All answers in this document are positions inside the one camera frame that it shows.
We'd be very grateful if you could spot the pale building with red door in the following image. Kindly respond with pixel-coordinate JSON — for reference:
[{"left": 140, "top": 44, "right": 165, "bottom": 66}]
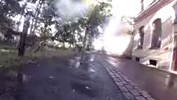
[{"left": 120, "top": 0, "right": 177, "bottom": 75}]

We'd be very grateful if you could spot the row of trees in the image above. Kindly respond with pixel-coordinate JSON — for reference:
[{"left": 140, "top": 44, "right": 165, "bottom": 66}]
[{"left": 0, "top": 0, "right": 116, "bottom": 71}]

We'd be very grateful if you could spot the dark asphalt pavement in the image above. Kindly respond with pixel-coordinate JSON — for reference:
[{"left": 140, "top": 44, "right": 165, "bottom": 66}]
[{"left": 97, "top": 53, "right": 177, "bottom": 100}]

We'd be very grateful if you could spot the grey asphalt road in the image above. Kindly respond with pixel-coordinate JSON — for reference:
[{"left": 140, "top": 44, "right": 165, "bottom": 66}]
[{"left": 0, "top": 37, "right": 152, "bottom": 100}]

